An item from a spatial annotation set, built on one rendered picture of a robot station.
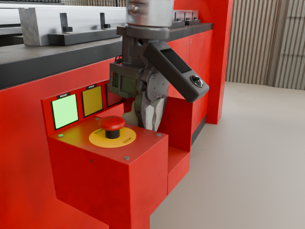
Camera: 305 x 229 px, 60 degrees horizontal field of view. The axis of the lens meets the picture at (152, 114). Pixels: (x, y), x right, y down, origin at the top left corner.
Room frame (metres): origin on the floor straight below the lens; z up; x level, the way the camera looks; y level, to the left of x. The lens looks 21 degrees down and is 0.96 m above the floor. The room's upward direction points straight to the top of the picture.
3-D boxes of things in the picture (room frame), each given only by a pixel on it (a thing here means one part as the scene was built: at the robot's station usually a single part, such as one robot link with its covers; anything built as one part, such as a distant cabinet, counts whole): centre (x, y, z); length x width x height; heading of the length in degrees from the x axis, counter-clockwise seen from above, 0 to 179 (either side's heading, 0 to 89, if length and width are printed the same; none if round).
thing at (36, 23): (1.49, -0.01, 0.92); 1.68 x 0.06 x 0.10; 157
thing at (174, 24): (1.60, -0.12, 0.89); 0.30 x 0.05 x 0.03; 157
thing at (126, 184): (0.41, 0.05, 0.75); 0.20 x 0.16 x 0.18; 148
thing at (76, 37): (0.87, 0.20, 0.89); 0.30 x 0.05 x 0.03; 157
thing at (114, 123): (0.37, 0.06, 0.79); 0.04 x 0.04 x 0.04
